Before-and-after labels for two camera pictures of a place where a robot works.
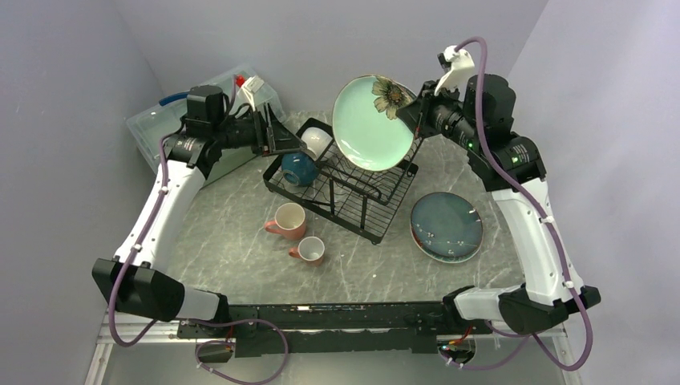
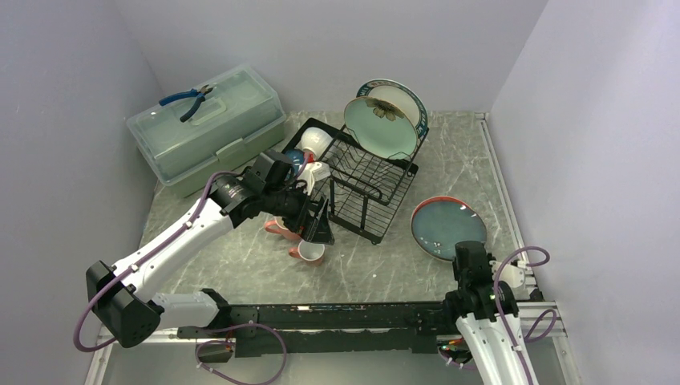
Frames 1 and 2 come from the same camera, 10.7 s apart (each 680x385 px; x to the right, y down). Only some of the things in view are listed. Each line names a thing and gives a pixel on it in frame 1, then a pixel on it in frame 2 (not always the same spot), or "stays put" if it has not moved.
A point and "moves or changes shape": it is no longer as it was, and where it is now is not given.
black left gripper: [272, 136] → [321, 231]
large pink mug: [289, 221] stays put
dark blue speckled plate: [446, 227] stays put
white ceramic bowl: [317, 140] stays put
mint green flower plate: [366, 127] moves or changes shape
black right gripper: [418, 114] → [456, 270]
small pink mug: [311, 249] stays put
